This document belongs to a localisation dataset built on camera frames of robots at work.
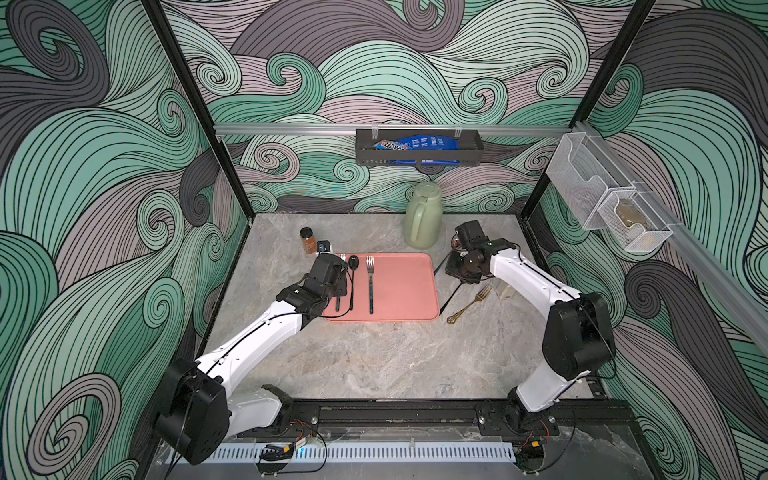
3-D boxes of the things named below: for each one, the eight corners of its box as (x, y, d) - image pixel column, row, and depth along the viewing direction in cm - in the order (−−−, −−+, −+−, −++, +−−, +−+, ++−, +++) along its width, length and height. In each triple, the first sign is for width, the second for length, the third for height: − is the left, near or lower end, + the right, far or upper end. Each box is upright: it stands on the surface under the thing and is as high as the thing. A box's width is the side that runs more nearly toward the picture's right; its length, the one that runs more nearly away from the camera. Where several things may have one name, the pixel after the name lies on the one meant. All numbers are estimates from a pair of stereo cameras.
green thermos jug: (410, 259, 109) (417, 211, 90) (395, 239, 115) (399, 190, 96) (439, 247, 113) (452, 198, 93) (423, 228, 119) (432, 179, 100)
